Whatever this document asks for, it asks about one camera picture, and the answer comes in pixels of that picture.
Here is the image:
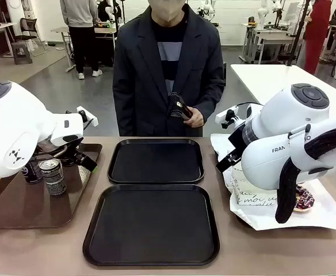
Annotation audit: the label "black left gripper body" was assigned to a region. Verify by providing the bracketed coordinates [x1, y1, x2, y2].
[51, 137, 85, 167]

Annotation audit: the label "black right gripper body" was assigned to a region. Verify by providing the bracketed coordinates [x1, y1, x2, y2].
[227, 125, 247, 155]

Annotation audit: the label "black can with white text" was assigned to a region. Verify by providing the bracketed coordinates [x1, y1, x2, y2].
[38, 159, 68, 198]

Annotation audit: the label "black perforated tongs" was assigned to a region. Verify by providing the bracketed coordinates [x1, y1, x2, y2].
[167, 91, 194, 122]

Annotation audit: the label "person's left forearm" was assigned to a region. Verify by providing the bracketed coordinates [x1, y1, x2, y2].
[198, 80, 226, 127]

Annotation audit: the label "person's right forearm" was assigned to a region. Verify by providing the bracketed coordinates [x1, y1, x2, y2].
[112, 86, 135, 136]

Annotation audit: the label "person's left hand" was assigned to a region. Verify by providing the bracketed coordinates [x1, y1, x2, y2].
[184, 106, 205, 129]

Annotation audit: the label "white printed paper donut box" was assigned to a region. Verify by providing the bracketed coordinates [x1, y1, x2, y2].
[226, 165, 278, 207]

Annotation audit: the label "white side table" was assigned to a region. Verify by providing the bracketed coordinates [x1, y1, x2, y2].
[230, 63, 336, 116]

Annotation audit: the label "black plastic serving tray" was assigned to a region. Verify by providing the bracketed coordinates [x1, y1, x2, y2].
[82, 183, 221, 267]
[107, 139, 205, 185]

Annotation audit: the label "brown plastic serving tray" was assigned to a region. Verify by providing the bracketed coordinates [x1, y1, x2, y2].
[0, 143, 103, 229]

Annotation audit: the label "chocolate sprinkled donut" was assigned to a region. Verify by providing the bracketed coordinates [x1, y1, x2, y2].
[292, 185, 316, 214]

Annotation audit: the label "person in dark blazer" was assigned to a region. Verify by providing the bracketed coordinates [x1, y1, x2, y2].
[112, 0, 226, 137]

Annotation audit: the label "white background work table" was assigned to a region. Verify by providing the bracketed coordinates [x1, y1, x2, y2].
[241, 22, 304, 65]

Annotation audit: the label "white paper sheet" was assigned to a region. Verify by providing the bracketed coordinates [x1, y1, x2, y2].
[210, 133, 336, 232]

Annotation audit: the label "grey plastic stool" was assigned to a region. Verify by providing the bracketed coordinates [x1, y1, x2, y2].
[11, 41, 34, 66]

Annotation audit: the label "black tripod pole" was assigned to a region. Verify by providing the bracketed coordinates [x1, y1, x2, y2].
[285, 0, 313, 67]

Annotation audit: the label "person in grey hoodie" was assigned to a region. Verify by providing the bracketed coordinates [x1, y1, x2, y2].
[59, 0, 103, 80]

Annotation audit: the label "black office chair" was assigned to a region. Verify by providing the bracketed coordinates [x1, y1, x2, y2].
[13, 17, 47, 57]

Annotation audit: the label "person in red clothes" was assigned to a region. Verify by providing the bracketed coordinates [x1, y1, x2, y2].
[302, 0, 333, 75]

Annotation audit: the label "beige face mask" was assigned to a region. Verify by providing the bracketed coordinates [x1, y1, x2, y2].
[151, 0, 184, 22]

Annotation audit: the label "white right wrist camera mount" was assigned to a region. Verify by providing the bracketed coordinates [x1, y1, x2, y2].
[215, 105, 239, 129]

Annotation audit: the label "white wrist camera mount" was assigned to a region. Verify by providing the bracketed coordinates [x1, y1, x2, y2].
[215, 105, 239, 129]
[75, 106, 99, 128]

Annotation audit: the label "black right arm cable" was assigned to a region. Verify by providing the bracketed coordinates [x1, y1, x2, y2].
[235, 101, 262, 116]

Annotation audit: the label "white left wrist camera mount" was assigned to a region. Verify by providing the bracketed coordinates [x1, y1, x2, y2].
[75, 106, 99, 128]

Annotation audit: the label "black fabric cable sleeve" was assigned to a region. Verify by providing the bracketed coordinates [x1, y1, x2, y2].
[274, 120, 336, 225]

